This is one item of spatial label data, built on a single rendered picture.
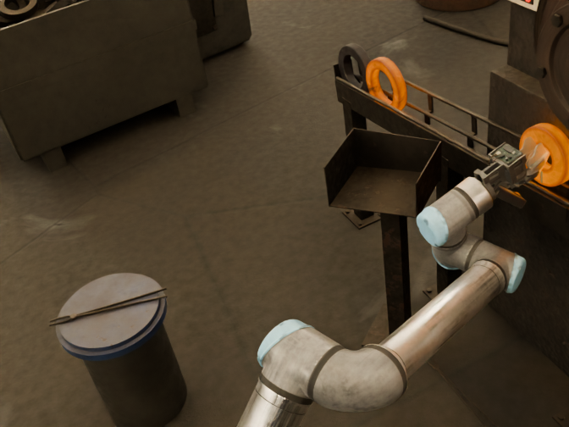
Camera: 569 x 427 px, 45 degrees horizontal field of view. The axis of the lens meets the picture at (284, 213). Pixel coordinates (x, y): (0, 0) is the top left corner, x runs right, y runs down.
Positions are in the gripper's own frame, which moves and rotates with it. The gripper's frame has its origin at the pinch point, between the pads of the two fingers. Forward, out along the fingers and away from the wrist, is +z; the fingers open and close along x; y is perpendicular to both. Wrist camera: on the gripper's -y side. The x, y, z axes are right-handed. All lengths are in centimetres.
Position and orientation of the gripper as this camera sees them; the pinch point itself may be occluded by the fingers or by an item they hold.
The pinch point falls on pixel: (547, 148)
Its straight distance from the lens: 181.0
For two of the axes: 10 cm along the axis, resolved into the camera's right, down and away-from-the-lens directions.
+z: 8.0, -5.9, 1.0
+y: -3.8, -6.4, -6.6
